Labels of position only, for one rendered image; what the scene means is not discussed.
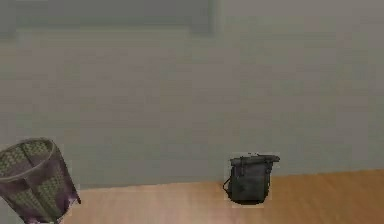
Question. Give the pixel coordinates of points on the dark grey backpack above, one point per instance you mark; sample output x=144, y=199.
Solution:
x=250, y=180

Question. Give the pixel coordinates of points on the dark mesh waste bin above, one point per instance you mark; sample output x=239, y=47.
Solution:
x=31, y=186

